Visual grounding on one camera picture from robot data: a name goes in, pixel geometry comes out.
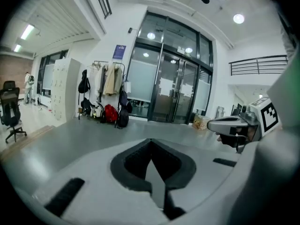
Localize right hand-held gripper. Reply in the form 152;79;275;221
207;96;281;142

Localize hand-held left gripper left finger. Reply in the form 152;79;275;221
32;138;169;225

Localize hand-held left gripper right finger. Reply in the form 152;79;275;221
151;138;241;221

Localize printed cardboard box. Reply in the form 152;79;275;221
192;113;211;131

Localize black framed glass door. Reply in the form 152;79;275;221
125;10;214;126

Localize black metal railing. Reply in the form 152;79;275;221
228;54;288;76

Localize black backpack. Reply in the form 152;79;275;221
117;89;133;129
80;97;94;117

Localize red backpack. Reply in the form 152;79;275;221
104;104;119;123

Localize white backpack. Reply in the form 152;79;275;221
91;101;105;119

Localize black hanging bag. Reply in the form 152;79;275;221
78;69;91;94

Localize white locker cabinet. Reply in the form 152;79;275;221
51;58;81;121

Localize white coat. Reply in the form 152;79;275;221
94;64;109;103

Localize beige coat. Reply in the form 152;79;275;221
103;64;124;96

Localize black metal coat rack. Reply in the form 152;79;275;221
93;60;126;128

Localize black office chair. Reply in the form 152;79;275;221
0;80;28;144

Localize black framed window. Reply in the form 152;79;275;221
37;49;69;98

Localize black ceiling grille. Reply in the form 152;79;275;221
91;0;113;20

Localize blue wall poster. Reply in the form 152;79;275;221
112;45;127;60

